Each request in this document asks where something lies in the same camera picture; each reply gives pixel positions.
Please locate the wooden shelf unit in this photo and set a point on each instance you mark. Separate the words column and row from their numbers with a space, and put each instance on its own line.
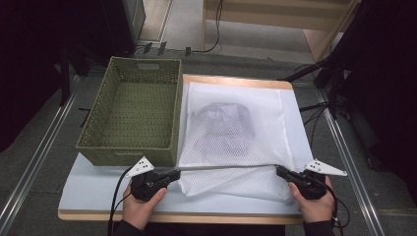
column 255, row 19

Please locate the white table mat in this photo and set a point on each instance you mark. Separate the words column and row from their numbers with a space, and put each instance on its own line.
column 98, row 190

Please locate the white mesh laundry bag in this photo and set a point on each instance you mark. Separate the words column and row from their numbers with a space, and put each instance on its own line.
column 272, row 131

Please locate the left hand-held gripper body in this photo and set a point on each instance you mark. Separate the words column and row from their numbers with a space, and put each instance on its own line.
column 141, row 167

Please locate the black floor tape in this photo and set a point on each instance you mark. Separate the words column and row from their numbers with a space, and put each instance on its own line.
column 86, row 119

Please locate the person's left hand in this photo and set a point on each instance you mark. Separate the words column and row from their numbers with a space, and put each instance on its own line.
column 137, row 213

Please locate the dark curtain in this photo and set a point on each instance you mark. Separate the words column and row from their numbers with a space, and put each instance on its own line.
column 387, row 82
column 26, row 65

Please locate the black metal stand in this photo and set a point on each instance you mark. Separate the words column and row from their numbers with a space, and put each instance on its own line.
column 334, row 88

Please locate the green woven basket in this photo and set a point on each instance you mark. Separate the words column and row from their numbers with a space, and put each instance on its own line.
column 137, row 114

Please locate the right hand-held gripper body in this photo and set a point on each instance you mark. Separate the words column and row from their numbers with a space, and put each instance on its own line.
column 323, row 167

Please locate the purple shirt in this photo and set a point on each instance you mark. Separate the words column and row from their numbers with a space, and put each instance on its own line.
column 226, row 131

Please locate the person's right hand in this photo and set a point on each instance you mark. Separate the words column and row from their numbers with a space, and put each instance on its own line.
column 316, row 211

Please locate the black cabinet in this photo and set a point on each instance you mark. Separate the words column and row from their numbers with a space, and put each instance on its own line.
column 114, row 26

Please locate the metal floor rail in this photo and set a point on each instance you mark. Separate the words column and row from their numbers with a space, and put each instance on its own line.
column 342, row 147
column 39, row 150

